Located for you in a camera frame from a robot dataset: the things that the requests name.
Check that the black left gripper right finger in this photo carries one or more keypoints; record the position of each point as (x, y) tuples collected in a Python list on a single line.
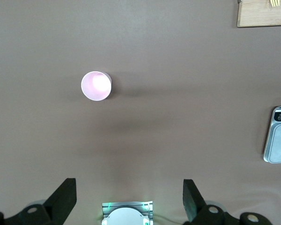
[(196, 208)]

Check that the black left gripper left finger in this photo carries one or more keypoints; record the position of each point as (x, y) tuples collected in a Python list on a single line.
[(58, 204)]

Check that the pink plastic cup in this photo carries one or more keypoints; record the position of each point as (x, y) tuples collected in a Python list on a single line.
[(96, 87)]

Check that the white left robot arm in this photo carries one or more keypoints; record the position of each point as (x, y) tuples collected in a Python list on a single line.
[(126, 216)]

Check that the wooden cutting board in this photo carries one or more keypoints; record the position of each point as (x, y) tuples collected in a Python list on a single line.
[(260, 14)]

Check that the yellow plastic fork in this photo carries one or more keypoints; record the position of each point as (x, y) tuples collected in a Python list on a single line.
[(274, 2)]

